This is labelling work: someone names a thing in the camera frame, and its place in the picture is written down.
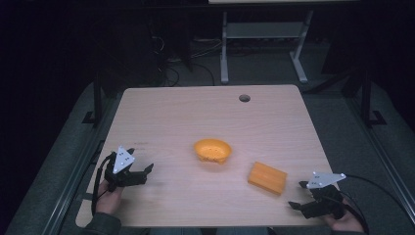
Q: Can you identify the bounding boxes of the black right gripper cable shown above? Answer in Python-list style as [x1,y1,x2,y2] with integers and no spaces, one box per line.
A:
[338,173,407,235]

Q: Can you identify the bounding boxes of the orange rectangular block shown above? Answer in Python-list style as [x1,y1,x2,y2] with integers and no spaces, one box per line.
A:
[247,161,289,196]

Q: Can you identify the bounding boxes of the person's right hand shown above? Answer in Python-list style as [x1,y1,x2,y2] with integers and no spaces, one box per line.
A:
[322,199,365,234]

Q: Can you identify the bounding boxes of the person's left hand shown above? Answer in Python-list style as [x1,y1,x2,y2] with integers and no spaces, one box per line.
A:
[95,179,125,216]

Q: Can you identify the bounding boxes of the bundle of floor cables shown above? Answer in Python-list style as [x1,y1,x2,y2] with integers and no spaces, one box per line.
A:
[148,33,226,87]

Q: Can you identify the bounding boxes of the orange plastic bowl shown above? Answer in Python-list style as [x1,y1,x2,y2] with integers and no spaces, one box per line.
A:
[193,138,233,165]

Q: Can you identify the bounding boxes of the white metal stand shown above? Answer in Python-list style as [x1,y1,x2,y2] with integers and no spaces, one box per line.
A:
[219,10,314,85]

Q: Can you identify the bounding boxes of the black metal stand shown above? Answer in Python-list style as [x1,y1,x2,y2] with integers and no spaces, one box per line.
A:
[358,68,388,129]
[81,70,106,129]

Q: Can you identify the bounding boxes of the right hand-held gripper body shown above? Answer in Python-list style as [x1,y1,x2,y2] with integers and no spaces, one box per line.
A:
[301,171,347,220]

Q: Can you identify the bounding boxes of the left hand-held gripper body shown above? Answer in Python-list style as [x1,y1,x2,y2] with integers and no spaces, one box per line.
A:
[103,145,148,193]

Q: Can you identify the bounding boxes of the aluminium floor rail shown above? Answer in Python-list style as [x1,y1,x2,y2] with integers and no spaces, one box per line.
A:
[344,96,415,226]
[38,94,126,235]

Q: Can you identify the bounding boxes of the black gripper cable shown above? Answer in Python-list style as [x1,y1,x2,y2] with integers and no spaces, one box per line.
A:
[91,152,117,216]
[338,173,407,235]

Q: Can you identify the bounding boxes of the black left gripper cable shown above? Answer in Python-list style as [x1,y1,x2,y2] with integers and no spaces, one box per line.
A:
[91,152,117,216]

